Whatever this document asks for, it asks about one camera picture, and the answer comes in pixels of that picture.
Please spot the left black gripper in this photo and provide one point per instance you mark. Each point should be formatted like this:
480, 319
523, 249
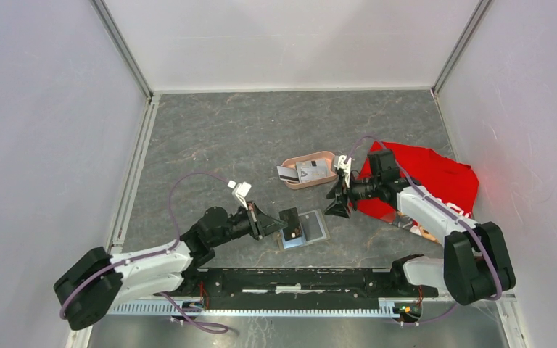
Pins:
261, 224

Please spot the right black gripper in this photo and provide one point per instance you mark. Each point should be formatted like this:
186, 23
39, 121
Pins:
339, 192

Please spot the grey card holder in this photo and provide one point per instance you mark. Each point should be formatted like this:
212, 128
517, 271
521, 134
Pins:
285, 245

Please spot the pink oval tray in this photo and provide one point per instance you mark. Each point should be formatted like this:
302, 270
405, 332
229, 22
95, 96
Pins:
323, 155

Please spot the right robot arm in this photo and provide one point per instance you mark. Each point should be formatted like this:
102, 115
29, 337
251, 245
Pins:
475, 264

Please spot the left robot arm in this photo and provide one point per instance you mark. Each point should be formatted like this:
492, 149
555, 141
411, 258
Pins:
149, 259

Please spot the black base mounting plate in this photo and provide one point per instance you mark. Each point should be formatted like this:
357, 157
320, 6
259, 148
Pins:
297, 288

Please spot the red printed t-shirt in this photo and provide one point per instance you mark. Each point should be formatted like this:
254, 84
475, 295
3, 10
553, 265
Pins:
456, 184

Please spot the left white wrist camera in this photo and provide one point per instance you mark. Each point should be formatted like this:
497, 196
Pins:
240, 191

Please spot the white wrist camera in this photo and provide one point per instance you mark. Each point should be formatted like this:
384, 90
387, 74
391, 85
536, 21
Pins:
342, 165
240, 191

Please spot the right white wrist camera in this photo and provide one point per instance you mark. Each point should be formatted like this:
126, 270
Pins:
342, 165

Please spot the aluminium frame rail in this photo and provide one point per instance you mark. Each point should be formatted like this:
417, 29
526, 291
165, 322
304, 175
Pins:
160, 303

